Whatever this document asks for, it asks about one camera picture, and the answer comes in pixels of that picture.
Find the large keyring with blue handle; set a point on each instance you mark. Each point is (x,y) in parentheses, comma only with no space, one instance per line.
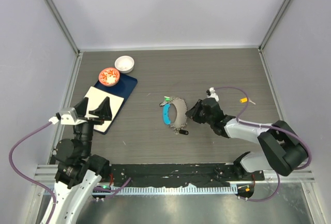
(180,120)

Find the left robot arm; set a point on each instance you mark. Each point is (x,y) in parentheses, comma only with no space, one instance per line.
(78,171)

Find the orange patterned bowl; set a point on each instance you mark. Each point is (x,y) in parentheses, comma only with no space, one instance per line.
(109,76)

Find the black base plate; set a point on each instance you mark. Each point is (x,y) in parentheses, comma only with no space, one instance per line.
(172,175)

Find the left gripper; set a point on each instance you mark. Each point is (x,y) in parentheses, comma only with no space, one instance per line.
(103,110)

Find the blue tray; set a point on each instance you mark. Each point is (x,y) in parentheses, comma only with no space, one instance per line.
(123,89)

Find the black key fob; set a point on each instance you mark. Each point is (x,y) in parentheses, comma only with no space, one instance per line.
(183,132)

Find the white bowl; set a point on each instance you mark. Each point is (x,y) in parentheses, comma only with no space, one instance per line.
(124,64)

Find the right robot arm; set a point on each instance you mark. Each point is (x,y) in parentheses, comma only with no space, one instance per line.
(282,150)

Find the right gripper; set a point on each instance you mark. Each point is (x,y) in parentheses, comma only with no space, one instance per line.
(193,113)

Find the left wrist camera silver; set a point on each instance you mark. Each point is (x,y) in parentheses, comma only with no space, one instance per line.
(67,116)

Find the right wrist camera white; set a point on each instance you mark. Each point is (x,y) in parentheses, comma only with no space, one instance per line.
(211,93)

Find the yellow tagged key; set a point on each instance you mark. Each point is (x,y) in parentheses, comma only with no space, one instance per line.
(245,100)

